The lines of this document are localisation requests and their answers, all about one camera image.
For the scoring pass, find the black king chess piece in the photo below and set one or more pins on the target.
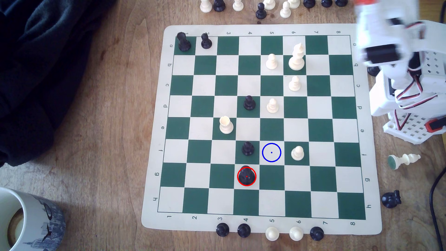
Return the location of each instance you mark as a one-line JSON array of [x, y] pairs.
[[246, 173]]

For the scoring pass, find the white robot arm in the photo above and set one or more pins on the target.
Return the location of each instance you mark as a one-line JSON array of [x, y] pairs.
[[379, 31]]

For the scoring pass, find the white rook chess piece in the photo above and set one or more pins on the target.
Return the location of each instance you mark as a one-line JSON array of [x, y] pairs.
[[226, 126]]

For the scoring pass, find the green and white chess mat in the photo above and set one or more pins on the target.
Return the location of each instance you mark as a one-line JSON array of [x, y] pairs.
[[205, 111]]

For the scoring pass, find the black pawn chess piece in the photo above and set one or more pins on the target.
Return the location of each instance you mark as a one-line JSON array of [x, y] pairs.
[[244, 230], [219, 5], [247, 149], [222, 229], [316, 233], [261, 13], [249, 104], [206, 42]]

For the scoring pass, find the white pawn chess piece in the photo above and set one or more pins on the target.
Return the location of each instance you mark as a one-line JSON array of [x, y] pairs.
[[297, 153], [272, 233], [271, 62], [238, 5], [285, 12], [294, 84], [206, 6], [272, 106], [296, 233]]

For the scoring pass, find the black rook chess piece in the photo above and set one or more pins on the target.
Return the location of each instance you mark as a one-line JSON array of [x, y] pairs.
[[182, 42]]

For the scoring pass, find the white king chess piece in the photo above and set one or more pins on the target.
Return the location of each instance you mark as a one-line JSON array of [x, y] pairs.
[[297, 59]]

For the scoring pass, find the black bishop chess piece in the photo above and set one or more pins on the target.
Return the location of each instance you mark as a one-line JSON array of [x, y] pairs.
[[372, 71]]

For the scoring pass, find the black knight chess piece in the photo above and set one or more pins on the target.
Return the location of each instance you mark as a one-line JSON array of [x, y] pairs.
[[390, 199]]

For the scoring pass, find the white bishop with green felt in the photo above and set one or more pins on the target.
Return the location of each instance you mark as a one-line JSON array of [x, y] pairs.
[[404, 160]]

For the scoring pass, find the dark blue cloth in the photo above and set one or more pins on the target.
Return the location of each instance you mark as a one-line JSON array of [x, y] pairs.
[[41, 76]]

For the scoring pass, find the white mug with skyline print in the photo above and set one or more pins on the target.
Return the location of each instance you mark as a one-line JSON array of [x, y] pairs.
[[35, 223]]

